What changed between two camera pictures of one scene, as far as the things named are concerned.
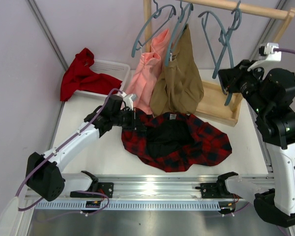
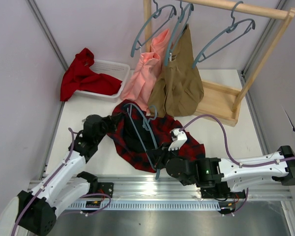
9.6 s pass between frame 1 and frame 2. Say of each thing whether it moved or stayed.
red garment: stayed
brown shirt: stayed
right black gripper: moved
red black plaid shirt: moved
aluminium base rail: stayed
